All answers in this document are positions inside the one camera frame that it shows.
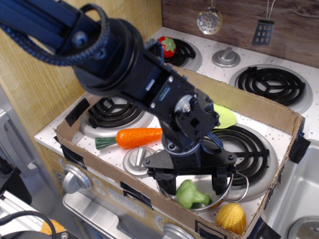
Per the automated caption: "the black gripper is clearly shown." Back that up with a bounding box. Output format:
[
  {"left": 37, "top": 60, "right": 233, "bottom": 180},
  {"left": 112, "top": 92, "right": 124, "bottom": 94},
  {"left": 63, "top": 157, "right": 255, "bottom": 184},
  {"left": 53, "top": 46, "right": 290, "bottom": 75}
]
[{"left": 143, "top": 134, "right": 236, "bottom": 195}]

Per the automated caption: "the green toy broccoli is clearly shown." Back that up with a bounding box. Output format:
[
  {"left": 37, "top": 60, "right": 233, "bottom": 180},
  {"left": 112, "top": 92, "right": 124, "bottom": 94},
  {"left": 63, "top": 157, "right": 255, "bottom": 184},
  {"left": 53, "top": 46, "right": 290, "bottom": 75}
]
[{"left": 175, "top": 179, "right": 210, "bottom": 209}]

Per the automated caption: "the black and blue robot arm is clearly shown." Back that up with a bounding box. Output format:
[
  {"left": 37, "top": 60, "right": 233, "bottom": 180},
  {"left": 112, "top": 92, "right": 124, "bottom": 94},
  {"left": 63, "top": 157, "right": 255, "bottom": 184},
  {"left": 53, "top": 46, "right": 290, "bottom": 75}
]
[{"left": 0, "top": 0, "right": 235, "bottom": 194}]

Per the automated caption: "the yellow toy corn cob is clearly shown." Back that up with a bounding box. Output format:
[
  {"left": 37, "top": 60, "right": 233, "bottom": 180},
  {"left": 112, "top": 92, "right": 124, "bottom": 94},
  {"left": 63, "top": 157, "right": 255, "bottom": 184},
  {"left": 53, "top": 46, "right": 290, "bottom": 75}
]
[{"left": 216, "top": 203, "right": 246, "bottom": 235}]

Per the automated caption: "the silver oven knob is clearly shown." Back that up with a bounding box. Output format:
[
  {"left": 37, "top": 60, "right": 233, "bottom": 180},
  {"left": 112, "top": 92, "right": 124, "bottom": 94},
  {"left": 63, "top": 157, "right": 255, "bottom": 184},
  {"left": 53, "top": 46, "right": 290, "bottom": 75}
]
[
  {"left": 162, "top": 224, "right": 194, "bottom": 239},
  {"left": 62, "top": 164, "right": 93, "bottom": 194}
]

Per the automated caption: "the silver knob front centre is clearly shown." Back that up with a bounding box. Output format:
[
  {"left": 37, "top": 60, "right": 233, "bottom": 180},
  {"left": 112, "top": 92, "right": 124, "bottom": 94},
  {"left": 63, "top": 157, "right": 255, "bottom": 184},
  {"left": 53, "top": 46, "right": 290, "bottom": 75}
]
[{"left": 123, "top": 146, "right": 160, "bottom": 178}]

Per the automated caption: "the front right black burner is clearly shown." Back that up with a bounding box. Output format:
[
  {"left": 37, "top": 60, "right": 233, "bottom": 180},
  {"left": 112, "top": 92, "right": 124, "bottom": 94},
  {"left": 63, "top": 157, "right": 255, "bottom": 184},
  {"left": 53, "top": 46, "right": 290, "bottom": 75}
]
[{"left": 212, "top": 124, "right": 279, "bottom": 202}]

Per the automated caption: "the black burner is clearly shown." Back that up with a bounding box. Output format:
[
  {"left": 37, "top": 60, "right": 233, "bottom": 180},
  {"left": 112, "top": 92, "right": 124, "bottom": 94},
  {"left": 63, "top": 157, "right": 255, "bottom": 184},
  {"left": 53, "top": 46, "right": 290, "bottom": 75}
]
[
  {"left": 80, "top": 97, "right": 154, "bottom": 139},
  {"left": 229, "top": 64, "right": 313, "bottom": 114},
  {"left": 212, "top": 124, "right": 279, "bottom": 202},
  {"left": 147, "top": 38, "right": 203, "bottom": 72}
]

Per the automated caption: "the light green plastic plate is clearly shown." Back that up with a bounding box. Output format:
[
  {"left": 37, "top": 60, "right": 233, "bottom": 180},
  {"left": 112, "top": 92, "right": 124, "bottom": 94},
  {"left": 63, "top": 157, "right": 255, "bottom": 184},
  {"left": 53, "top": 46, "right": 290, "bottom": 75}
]
[{"left": 213, "top": 103, "right": 237, "bottom": 129}]

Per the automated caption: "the orange toy carrot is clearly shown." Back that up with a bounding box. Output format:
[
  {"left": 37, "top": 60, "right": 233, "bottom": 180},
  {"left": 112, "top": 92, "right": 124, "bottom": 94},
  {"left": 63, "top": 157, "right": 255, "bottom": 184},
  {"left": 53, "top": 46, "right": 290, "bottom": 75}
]
[{"left": 95, "top": 128, "right": 162, "bottom": 150}]

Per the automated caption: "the brown cardboard fence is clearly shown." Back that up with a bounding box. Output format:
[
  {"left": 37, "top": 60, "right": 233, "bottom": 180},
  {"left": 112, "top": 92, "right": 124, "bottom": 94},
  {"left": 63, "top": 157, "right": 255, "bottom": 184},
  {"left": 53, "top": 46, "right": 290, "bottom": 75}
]
[{"left": 55, "top": 68, "right": 304, "bottom": 239}]

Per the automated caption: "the steel sink basin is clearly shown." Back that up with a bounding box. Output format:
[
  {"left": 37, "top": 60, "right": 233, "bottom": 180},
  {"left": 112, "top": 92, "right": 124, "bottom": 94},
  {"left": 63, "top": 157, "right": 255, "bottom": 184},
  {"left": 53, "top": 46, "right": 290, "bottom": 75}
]
[{"left": 260, "top": 139, "right": 319, "bottom": 239}]

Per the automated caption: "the front left black burner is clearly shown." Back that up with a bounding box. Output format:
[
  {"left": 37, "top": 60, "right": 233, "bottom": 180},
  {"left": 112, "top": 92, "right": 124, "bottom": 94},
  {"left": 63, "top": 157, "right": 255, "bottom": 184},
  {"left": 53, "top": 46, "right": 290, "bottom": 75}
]
[{"left": 80, "top": 97, "right": 154, "bottom": 139}]

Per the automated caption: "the silver oven front knob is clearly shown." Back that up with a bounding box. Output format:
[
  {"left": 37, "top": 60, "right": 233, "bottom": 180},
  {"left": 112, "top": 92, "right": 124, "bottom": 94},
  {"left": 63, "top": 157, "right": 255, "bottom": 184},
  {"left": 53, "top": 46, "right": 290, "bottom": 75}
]
[{"left": 62, "top": 164, "right": 93, "bottom": 194}]

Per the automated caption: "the silver sink drain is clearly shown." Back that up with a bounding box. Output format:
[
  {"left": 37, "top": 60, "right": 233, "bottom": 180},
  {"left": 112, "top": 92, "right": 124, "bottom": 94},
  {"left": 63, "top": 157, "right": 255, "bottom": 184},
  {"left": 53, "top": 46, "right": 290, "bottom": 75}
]
[{"left": 287, "top": 216, "right": 319, "bottom": 239}]

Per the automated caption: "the silver knob back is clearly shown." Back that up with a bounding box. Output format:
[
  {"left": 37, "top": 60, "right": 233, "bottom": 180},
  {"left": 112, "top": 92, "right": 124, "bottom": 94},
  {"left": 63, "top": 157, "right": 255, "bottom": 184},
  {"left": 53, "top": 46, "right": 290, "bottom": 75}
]
[{"left": 212, "top": 47, "right": 241, "bottom": 68}]

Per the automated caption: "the back right black burner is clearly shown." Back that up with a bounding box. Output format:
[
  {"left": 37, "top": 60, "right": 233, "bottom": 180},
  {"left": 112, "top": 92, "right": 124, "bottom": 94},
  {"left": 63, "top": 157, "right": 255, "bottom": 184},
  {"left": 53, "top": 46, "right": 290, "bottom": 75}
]
[{"left": 229, "top": 64, "right": 313, "bottom": 114}]

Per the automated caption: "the back left black burner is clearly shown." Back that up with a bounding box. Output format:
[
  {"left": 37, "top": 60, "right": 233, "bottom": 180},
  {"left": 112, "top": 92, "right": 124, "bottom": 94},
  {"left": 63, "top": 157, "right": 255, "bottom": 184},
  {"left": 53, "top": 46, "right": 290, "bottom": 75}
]
[{"left": 147, "top": 38, "right": 203, "bottom": 72}]

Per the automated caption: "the red toy strawberry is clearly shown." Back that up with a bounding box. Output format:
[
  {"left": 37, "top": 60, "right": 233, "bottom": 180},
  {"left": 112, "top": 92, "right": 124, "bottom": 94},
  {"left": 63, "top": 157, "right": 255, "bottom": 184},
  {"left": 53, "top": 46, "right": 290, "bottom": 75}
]
[{"left": 158, "top": 36, "right": 176, "bottom": 59}]

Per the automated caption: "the orange object lower left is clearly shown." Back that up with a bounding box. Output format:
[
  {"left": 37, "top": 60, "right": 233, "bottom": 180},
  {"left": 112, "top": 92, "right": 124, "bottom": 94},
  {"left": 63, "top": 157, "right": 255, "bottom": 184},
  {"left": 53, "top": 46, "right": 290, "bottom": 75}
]
[{"left": 40, "top": 220, "right": 65, "bottom": 235}]

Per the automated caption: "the hanging metal spatula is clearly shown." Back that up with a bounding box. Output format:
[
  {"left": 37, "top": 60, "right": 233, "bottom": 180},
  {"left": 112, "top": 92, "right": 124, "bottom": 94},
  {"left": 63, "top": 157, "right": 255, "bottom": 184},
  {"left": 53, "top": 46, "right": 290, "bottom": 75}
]
[{"left": 252, "top": 0, "right": 276, "bottom": 46}]

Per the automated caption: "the hanging metal skimmer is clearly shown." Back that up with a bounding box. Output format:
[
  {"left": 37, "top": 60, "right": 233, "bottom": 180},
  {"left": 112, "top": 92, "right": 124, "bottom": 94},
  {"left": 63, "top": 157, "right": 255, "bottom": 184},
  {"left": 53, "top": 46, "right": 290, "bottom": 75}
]
[{"left": 197, "top": 0, "right": 223, "bottom": 35}]

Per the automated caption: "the steel pot with handles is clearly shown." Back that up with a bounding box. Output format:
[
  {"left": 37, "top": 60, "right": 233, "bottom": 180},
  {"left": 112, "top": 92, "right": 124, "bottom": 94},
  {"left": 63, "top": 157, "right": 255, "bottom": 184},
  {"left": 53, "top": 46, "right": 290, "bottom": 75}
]
[{"left": 157, "top": 173, "right": 236, "bottom": 211}]

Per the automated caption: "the silver oven door handle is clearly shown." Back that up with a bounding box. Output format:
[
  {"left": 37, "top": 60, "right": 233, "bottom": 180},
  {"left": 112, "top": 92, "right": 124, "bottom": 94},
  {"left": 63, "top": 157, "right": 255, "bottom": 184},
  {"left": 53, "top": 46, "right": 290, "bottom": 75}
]
[{"left": 63, "top": 192, "right": 161, "bottom": 239}]

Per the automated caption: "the black cable lower left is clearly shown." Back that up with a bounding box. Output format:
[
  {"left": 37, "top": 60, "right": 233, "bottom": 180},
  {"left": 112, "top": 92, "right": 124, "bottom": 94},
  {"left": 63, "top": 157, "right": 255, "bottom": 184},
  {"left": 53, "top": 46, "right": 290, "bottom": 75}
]
[{"left": 0, "top": 210, "right": 57, "bottom": 239}]

